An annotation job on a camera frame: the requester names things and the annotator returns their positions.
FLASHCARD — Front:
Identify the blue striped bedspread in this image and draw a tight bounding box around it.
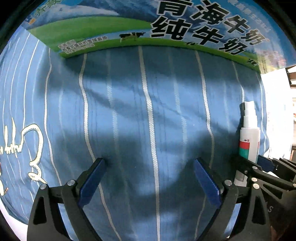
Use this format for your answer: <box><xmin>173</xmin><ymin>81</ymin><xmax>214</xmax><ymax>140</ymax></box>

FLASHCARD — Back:
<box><xmin>1</xmin><ymin>28</ymin><xmax>269</xmax><ymax>240</ymax></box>

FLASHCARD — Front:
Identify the brown cardboard box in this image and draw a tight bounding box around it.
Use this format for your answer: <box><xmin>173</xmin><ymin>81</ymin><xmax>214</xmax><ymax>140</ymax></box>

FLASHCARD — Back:
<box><xmin>23</xmin><ymin>1</ymin><xmax>288</xmax><ymax>73</ymax></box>

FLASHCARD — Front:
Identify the white spray bottle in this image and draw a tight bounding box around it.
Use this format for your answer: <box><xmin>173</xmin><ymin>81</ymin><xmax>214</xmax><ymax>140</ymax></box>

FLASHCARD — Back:
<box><xmin>233</xmin><ymin>101</ymin><xmax>261</xmax><ymax>188</ymax></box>

